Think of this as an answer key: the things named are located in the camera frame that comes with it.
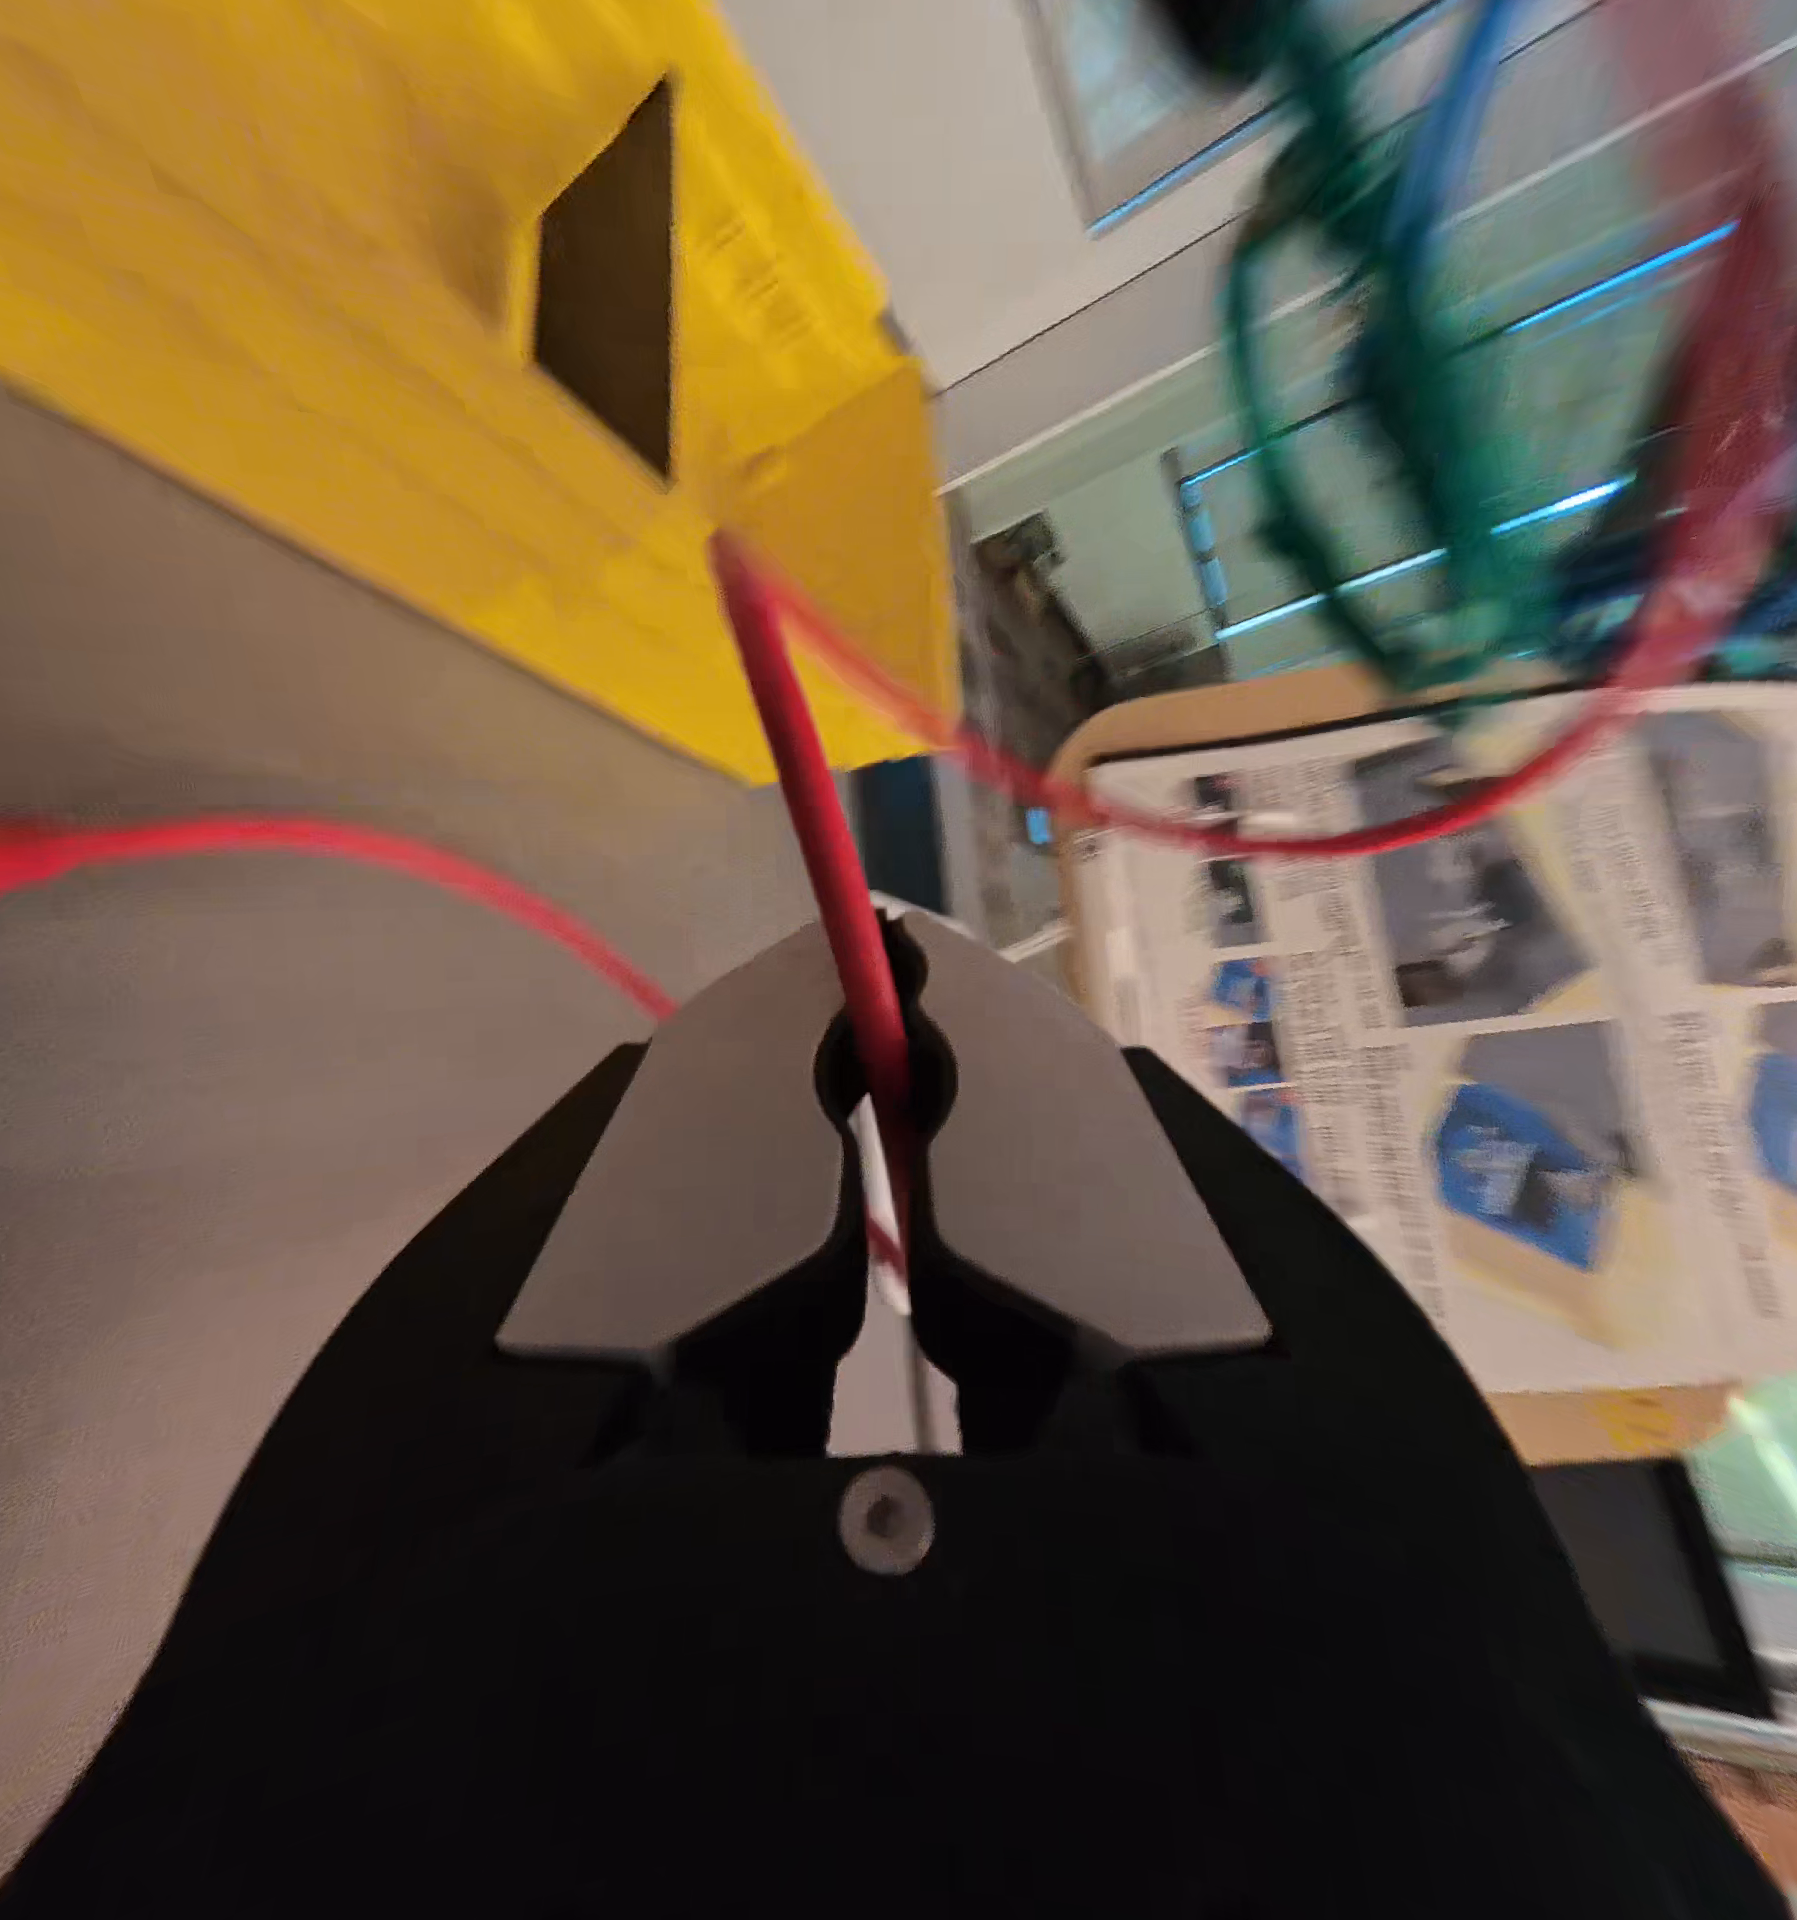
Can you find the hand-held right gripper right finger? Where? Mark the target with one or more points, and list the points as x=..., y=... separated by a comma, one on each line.
x=1079, y=1184

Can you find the black bin divider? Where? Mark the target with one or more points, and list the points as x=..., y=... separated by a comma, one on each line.
x=605, y=270

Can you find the instruction sheet on wooden board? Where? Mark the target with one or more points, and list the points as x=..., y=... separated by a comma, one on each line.
x=1601, y=1427

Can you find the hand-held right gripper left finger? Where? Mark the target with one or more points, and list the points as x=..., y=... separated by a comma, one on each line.
x=687, y=1184

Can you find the yellow plastic bin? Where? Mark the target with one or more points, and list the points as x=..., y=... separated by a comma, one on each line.
x=237, y=299

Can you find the black flat screen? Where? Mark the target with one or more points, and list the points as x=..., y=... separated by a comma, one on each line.
x=1634, y=1575

